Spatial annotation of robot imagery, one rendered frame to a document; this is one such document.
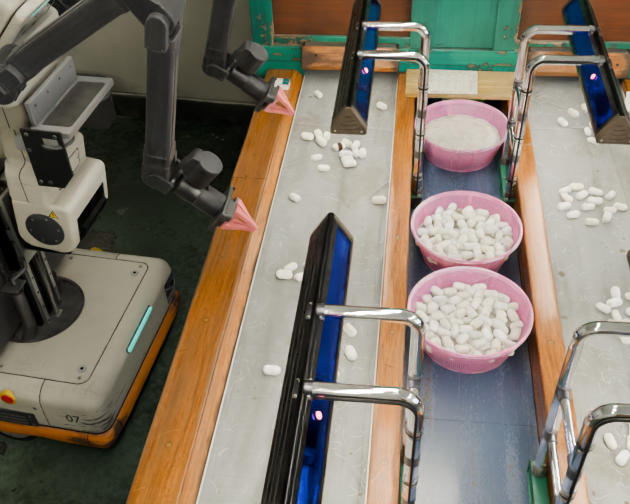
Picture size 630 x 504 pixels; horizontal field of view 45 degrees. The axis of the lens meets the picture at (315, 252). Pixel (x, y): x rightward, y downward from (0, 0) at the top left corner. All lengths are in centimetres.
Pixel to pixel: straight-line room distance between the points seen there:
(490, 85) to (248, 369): 123
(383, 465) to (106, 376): 108
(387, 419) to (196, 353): 42
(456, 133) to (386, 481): 117
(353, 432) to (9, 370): 120
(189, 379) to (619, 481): 82
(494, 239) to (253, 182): 63
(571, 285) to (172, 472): 96
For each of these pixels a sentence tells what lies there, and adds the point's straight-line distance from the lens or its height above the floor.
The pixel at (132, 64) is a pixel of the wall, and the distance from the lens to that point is 372.
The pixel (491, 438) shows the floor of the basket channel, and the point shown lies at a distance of 160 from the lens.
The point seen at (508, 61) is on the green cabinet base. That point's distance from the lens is 249.
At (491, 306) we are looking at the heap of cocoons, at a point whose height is 73.
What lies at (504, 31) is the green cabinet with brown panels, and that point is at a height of 90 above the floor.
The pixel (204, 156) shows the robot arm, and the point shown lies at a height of 105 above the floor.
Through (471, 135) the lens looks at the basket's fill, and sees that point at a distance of 226.
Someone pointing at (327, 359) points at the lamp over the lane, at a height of 108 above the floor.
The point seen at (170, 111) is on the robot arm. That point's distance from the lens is 155.
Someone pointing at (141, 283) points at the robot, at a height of 28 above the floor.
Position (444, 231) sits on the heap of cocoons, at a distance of 190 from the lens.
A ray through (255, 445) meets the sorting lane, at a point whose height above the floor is 74.
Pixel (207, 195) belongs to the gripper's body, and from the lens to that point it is 168.
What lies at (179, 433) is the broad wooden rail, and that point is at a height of 76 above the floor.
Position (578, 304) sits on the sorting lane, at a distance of 178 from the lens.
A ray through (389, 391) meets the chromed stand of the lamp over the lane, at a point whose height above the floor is 112.
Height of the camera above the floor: 198
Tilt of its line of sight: 42 degrees down
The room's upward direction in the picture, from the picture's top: 3 degrees counter-clockwise
